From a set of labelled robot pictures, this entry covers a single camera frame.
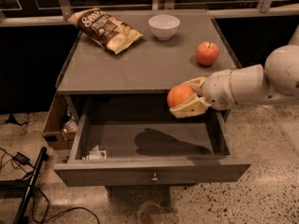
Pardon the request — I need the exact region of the brass drawer knob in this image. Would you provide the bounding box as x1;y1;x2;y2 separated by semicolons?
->
151;173;160;183

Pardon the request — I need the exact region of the grey open top drawer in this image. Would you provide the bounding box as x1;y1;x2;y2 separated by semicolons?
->
54;96;250;186

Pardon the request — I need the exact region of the metal window railing frame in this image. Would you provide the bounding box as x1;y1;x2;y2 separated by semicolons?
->
0;0;299;26

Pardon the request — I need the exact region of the white paper packet in drawer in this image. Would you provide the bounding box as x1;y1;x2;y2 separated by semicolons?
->
82;146;107;160

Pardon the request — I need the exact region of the orange fruit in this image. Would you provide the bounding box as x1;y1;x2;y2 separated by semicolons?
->
167;85;193;107

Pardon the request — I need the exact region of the black pole on floor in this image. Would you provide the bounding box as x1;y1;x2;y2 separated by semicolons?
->
13;147;47;224

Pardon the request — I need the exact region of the cardboard box with items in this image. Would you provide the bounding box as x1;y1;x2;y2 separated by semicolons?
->
42;93;76;150

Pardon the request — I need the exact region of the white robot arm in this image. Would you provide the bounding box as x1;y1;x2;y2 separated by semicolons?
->
170;27;299;119

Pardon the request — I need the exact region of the white ceramic bowl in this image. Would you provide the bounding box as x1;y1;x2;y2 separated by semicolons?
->
149;15;180;41

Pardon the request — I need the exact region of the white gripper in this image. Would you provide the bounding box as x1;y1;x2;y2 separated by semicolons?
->
170;70;235;119

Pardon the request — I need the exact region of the brown chip bag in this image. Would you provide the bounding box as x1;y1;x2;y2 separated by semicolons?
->
67;8;143;54

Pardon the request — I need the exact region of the black power adapter with cable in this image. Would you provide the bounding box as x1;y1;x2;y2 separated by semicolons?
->
1;148;101;224

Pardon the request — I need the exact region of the red apple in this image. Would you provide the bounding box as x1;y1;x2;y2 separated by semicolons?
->
195;42;220;66

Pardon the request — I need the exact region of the grey cabinet with counter top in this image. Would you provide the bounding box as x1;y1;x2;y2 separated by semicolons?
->
57;9;240;117

